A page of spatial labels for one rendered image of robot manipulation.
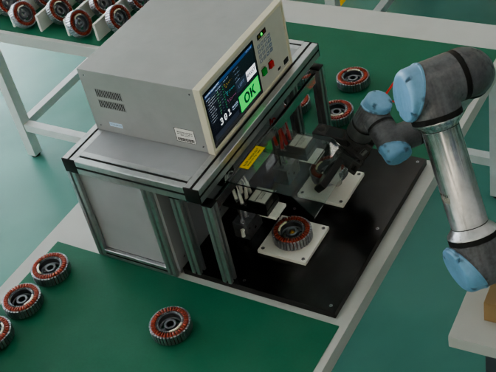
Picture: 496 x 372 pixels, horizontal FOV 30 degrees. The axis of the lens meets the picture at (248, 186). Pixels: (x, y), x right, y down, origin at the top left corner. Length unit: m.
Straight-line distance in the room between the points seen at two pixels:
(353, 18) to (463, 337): 1.56
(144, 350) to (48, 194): 1.95
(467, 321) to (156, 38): 1.09
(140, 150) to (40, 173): 2.01
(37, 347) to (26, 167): 2.05
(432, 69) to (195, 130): 0.65
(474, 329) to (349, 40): 1.40
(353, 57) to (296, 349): 1.30
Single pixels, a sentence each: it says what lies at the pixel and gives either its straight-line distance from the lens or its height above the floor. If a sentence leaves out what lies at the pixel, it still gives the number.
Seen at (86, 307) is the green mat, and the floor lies 0.75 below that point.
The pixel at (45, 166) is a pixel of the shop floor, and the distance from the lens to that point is 4.48.
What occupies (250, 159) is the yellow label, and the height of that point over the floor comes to 1.07.
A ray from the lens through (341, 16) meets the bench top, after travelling 3.56.
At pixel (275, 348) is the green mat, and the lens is 2.37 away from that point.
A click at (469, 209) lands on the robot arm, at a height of 1.12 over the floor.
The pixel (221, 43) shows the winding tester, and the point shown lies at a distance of 2.42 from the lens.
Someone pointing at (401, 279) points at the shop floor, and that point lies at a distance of 3.50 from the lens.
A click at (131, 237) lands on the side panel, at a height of 0.85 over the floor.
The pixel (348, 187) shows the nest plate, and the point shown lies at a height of 0.78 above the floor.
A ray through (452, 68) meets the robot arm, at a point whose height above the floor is 1.40.
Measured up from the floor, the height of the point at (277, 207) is 0.88.
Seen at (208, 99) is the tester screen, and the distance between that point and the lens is 2.30.
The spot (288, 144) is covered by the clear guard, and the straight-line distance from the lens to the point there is 2.44.
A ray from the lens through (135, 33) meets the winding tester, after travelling 2.56.
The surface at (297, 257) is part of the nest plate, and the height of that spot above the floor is 0.78.
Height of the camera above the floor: 2.56
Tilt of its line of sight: 40 degrees down
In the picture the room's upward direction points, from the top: 13 degrees counter-clockwise
